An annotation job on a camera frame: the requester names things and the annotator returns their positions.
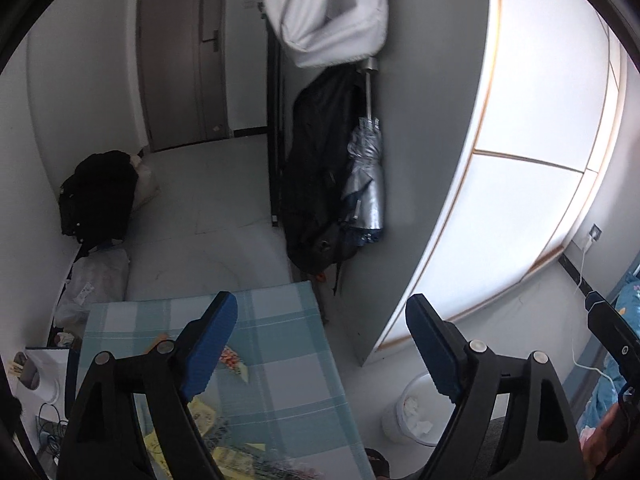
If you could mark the white foam piece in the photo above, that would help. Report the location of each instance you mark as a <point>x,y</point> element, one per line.
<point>421,426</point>

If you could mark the white cup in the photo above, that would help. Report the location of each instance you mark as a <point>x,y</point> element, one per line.
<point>27,377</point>

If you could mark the white trash bin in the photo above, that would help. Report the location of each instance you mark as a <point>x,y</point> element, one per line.
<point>395,425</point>

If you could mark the white tissue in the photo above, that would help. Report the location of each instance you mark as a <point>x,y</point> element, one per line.
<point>411,404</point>

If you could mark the clear printed plastic wrapper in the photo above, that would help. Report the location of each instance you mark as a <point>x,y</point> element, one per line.
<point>280,466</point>

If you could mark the yellow packet with clear window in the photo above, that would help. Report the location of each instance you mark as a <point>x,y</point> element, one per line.
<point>204,412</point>

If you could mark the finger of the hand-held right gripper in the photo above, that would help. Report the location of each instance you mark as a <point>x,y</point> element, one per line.
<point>615,335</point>

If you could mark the orange object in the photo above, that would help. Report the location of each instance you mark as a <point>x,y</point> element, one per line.
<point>320,276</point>

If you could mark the cream white bag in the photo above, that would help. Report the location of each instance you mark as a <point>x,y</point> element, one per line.
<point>145,185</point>

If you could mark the black framed mirror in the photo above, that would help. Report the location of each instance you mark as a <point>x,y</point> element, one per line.
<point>273,135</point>

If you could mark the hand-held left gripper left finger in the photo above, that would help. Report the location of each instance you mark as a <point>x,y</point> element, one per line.
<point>210,340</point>

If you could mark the red patterned snack wrapper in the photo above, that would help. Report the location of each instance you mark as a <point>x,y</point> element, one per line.
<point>235,362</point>

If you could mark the large yellow packet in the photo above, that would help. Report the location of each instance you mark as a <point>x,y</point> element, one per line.
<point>235,452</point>

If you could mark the grey brown door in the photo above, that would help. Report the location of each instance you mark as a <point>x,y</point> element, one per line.
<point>170,60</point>

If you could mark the silver folded umbrella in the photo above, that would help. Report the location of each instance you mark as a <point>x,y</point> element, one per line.
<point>365,195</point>

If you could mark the teal checkered tablecloth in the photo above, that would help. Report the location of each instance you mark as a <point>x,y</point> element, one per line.
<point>290,385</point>

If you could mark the black sandal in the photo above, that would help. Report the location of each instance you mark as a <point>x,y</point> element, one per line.
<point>377,462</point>

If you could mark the yellow packet with round logo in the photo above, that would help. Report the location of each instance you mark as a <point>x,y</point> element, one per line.
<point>152,452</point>

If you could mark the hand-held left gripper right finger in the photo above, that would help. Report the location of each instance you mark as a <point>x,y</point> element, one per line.
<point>432,345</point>

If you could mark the blue floral bedding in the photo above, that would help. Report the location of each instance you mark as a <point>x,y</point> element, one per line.
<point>597,395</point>

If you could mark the bundle of wooden chopsticks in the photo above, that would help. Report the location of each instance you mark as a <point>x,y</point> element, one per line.
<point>15,367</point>

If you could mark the clear plastic bag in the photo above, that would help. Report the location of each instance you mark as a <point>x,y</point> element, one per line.
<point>100,280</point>

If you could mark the white wardrobe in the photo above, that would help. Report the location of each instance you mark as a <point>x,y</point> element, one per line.
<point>525,110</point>

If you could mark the white hanging bag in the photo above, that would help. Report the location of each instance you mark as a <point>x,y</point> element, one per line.
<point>330,10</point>

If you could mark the dark blue box white lid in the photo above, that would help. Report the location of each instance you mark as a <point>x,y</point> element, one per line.
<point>55,375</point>

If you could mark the black bag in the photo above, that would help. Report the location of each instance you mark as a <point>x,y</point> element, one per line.
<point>95,190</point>

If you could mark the black hanging backpack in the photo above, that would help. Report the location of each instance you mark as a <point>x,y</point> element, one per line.
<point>315,170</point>

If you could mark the person's right hand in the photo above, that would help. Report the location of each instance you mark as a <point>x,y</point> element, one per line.
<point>597,450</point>

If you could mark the wall socket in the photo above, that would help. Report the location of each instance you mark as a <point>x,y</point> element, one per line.
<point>594,232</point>

